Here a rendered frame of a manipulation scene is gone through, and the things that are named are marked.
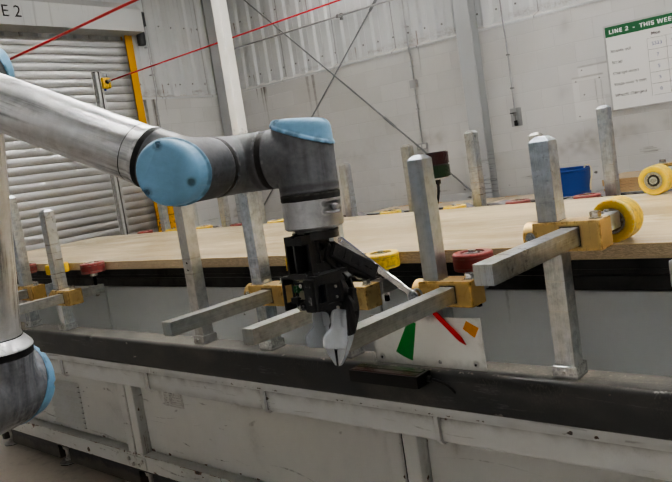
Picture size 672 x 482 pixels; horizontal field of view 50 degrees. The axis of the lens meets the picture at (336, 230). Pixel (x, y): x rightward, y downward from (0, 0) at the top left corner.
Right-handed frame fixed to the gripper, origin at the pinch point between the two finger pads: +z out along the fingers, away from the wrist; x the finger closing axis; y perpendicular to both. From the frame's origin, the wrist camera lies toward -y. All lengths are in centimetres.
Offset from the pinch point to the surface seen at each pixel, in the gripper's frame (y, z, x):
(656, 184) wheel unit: -122, -14, 10
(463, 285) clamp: -31.5, -4.7, 3.2
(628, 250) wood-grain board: -49, -8, 27
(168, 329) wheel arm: -2.6, -1.1, -49.6
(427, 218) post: -31.8, -17.4, -3.1
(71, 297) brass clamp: -31, 0, -145
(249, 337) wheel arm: -2.8, -0.8, -24.7
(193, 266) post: -32, -9, -79
